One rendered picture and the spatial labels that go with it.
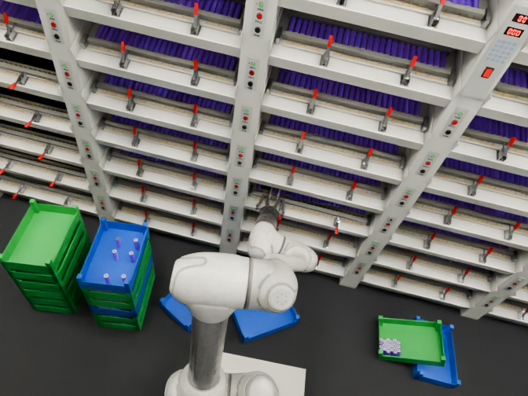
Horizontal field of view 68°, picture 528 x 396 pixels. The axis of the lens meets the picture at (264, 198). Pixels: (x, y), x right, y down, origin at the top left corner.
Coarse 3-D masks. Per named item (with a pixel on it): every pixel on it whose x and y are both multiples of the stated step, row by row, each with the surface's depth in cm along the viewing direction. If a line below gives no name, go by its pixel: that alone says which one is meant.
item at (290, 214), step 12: (264, 192) 187; (252, 204) 184; (264, 204) 185; (324, 204) 187; (288, 216) 184; (300, 216) 184; (312, 216) 184; (360, 216) 186; (372, 216) 183; (324, 228) 187; (348, 228) 183; (360, 228) 184; (372, 228) 179
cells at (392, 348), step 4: (380, 340) 194; (384, 340) 194; (388, 340) 193; (396, 340) 193; (380, 344) 193; (384, 344) 192; (388, 344) 192; (392, 344) 192; (396, 344) 191; (380, 348) 192; (384, 348) 191; (388, 348) 191; (392, 348) 191; (396, 348) 190; (400, 348) 191; (384, 352) 192; (388, 352) 190; (392, 352) 190; (396, 352) 189; (400, 352) 190; (396, 356) 191
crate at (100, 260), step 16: (112, 224) 172; (128, 224) 171; (144, 224) 169; (96, 240) 165; (112, 240) 171; (128, 240) 172; (144, 240) 168; (96, 256) 165; (112, 256) 166; (128, 256) 167; (96, 272) 160; (112, 272) 161; (128, 272) 162; (96, 288) 155; (112, 288) 154; (128, 288) 154
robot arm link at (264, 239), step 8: (256, 224) 159; (264, 224) 157; (256, 232) 153; (264, 232) 152; (272, 232) 154; (248, 240) 154; (256, 240) 149; (264, 240) 150; (272, 240) 151; (280, 240) 153; (248, 248) 151; (256, 248) 148; (264, 248) 148; (272, 248) 151; (280, 248) 152; (256, 256) 149; (264, 256) 149
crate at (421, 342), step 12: (384, 324) 206; (396, 324) 204; (408, 324) 203; (420, 324) 200; (432, 324) 198; (384, 336) 202; (396, 336) 200; (408, 336) 199; (420, 336) 198; (432, 336) 196; (408, 348) 195; (420, 348) 194; (432, 348) 192; (384, 360) 194; (396, 360) 191; (408, 360) 188; (420, 360) 185; (432, 360) 184; (444, 360) 181
